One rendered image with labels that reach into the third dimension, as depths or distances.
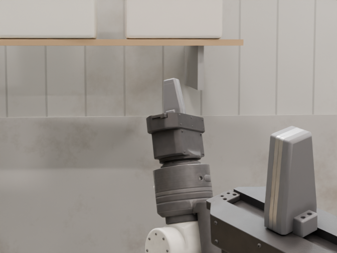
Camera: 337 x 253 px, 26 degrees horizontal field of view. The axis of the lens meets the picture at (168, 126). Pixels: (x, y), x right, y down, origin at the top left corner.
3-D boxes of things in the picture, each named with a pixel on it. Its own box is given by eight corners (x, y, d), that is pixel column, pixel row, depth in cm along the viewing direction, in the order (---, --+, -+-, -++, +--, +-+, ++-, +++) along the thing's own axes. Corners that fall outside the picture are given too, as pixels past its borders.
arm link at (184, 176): (218, 116, 117) (227, 191, 116) (166, 126, 122) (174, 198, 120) (182, 108, 106) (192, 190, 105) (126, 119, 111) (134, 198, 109)
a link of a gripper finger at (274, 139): (272, 140, 43) (272, 233, 45) (308, 125, 44) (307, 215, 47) (252, 133, 44) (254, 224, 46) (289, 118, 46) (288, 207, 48)
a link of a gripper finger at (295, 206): (308, 125, 44) (307, 215, 47) (272, 140, 43) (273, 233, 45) (329, 132, 43) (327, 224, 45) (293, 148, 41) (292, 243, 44)
